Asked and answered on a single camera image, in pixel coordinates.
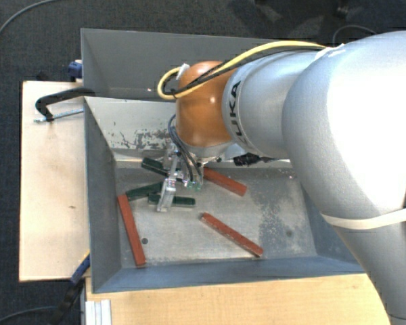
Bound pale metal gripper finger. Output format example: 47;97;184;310
156;177;178;213

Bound dark green flat block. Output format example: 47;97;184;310
125;181;164;202
141;157;177;179
147;193;196;208

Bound grey metal bin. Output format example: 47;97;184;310
80;28;368;294

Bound red-brown flat block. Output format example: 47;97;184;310
199;212;265;259
117;194;148;268
202;167;248;198

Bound pale wood flat board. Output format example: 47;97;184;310
18;81;91;282

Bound black cylinder on white bracket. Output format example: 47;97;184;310
223;144;279;168

